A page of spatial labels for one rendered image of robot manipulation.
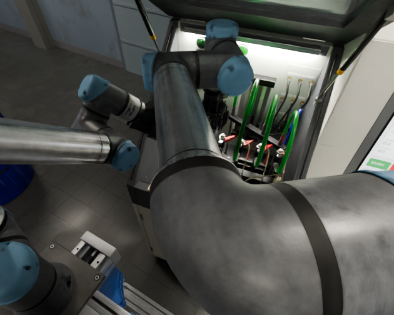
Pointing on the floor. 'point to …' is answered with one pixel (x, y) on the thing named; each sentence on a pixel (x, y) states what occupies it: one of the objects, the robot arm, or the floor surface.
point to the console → (359, 97)
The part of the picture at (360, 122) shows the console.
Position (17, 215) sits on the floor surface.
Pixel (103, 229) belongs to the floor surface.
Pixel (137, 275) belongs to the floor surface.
